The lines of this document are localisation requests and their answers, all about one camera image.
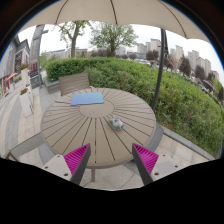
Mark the beige patio umbrella canopy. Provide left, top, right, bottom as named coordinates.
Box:
left=21, top=0, right=209, bottom=42

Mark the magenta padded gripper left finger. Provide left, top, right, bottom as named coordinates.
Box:
left=42, top=144, right=91, bottom=185

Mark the round slatted patio table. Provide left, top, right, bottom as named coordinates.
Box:
left=40, top=87, right=157, bottom=183

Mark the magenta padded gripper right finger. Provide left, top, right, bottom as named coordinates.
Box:
left=132, top=143, right=181, bottom=185

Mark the white planter with flowers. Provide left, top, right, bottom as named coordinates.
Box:
left=19, top=88, right=33, bottom=117

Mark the blue mouse pad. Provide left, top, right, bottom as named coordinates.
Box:
left=70, top=92, right=104, bottom=106

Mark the grey chair at left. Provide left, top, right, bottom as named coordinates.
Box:
left=4, top=131, right=46, bottom=162

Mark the green hedge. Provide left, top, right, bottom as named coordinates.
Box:
left=46, top=57, right=224, bottom=155

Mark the dark umbrella pole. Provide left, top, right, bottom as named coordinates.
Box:
left=152, top=29, right=165, bottom=111

